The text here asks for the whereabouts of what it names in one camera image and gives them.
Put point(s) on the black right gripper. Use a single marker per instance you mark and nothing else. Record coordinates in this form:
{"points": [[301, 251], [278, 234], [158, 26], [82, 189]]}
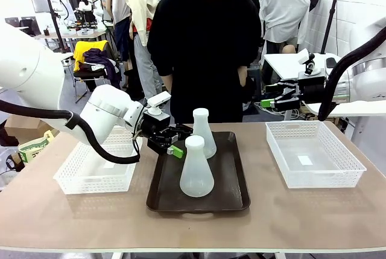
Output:
{"points": [[313, 90]]}

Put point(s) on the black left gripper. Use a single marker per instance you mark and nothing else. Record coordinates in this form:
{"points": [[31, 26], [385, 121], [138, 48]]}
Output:
{"points": [[153, 135]]}

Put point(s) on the white translucent conical flask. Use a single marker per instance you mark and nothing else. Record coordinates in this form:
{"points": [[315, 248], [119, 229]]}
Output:
{"points": [[196, 174], [200, 120]]}

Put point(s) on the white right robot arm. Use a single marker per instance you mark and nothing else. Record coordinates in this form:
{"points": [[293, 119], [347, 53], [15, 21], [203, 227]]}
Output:
{"points": [[368, 90]]}

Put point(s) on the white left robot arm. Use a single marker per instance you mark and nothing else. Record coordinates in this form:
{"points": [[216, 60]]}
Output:
{"points": [[30, 72]]}

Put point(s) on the person's left hand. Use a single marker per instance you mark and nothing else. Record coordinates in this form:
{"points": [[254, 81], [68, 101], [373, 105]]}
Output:
{"points": [[243, 76]]}

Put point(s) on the person's right hand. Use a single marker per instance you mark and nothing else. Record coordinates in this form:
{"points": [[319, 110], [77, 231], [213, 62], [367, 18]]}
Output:
{"points": [[169, 84]]}

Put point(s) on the large white table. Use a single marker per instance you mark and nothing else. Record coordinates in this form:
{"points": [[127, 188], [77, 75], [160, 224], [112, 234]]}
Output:
{"points": [[286, 65]]}

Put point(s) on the dark brown plastic tray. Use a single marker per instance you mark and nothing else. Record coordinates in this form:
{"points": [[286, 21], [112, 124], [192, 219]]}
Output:
{"points": [[169, 186]]}

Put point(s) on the mannequin with white shirt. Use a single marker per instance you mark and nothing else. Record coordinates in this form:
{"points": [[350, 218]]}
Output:
{"points": [[283, 8]]}

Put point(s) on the person in black sweater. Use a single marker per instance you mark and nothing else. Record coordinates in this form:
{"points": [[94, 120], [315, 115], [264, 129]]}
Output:
{"points": [[205, 59]]}

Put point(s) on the tall black light stand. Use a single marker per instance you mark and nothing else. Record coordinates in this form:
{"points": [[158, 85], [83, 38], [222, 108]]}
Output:
{"points": [[331, 14]]}

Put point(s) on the white perforated plastic basket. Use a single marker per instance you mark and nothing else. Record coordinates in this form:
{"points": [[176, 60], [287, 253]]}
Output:
{"points": [[319, 179], [90, 185]]}

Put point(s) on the black metal chair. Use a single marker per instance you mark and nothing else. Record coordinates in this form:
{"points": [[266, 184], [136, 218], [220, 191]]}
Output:
{"points": [[87, 75]]}

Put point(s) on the dark purple garment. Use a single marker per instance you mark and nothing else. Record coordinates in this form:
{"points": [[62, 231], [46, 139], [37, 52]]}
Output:
{"points": [[96, 56]]}

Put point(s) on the yellow garment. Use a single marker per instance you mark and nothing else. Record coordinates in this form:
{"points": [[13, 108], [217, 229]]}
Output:
{"points": [[80, 50]]}

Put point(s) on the long beige work table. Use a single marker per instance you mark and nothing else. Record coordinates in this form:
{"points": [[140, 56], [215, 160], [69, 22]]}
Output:
{"points": [[90, 34]]}

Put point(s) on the green and white bag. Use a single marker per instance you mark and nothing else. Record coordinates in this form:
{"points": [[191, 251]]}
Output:
{"points": [[33, 150]]}

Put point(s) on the mannequin with white tank top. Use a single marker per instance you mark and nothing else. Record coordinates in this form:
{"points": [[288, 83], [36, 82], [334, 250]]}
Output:
{"points": [[119, 2]]}

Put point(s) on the brown cardboard box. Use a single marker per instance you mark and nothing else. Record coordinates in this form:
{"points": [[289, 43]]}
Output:
{"points": [[27, 132]]}

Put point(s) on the black tripod stand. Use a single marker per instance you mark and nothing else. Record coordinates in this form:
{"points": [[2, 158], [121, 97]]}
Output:
{"points": [[57, 29]]}

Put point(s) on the black office chair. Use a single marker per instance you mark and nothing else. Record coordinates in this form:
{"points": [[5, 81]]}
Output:
{"points": [[25, 28]]}

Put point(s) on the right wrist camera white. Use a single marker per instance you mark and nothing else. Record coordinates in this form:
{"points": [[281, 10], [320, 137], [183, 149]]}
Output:
{"points": [[303, 56]]}

